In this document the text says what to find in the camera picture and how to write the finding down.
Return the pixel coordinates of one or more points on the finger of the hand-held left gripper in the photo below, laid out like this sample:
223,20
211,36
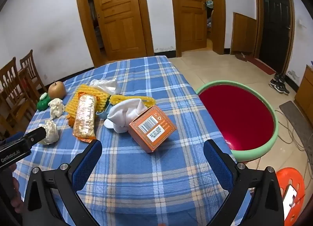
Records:
36,134

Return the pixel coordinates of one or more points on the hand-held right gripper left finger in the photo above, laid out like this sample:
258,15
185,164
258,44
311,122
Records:
88,164

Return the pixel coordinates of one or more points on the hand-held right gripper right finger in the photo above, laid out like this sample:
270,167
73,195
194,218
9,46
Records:
217,164

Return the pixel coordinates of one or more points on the white tissue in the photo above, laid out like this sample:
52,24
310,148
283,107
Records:
51,133
56,108

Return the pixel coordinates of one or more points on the yellow foam fruit net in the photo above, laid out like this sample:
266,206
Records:
127,100
71,103

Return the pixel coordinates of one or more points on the red round stool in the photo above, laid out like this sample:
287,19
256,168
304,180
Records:
234,118

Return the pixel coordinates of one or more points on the person's left hand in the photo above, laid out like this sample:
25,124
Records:
17,191

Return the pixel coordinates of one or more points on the green container with white cap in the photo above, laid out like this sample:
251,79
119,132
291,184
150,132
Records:
43,103

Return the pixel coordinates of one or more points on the orange snack packet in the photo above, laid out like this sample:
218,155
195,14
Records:
85,118

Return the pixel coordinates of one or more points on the wooden chair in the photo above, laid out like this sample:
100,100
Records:
31,71
12,93

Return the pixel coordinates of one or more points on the brown apple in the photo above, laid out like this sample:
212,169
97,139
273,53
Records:
56,90

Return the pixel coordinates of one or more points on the blue plaid tablecloth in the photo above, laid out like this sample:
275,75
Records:
137,179

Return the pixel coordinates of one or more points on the blue face mask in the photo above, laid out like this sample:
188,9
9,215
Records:
102,114

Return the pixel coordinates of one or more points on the white cloth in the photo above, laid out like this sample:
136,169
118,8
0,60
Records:
119,115

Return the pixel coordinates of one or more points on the orange cardboard box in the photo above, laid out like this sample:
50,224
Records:
162,142

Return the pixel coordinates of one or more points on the orange plastic stool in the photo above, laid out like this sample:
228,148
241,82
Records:
288,177

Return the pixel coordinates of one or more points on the smartphone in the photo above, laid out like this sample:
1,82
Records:
289,197

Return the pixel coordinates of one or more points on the white plastic packet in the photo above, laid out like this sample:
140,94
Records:
105,85

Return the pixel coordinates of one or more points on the grey floor mat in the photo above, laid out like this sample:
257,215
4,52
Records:
296,118

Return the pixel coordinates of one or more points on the black sneaker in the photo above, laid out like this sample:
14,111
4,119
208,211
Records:
280,87
278,77

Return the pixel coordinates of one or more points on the red doormat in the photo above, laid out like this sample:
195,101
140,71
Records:
264,65

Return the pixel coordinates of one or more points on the small brown floor item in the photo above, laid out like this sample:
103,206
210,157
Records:
240,56

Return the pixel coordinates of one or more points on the wooden cabinet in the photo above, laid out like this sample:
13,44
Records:
305,91

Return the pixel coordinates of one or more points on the black metal door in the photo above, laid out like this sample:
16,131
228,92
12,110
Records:
275,25

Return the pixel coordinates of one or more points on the open wooden door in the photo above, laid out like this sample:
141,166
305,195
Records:
188,13

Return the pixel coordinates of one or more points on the wooden wall panel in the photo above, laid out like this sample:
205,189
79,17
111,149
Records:
242,35

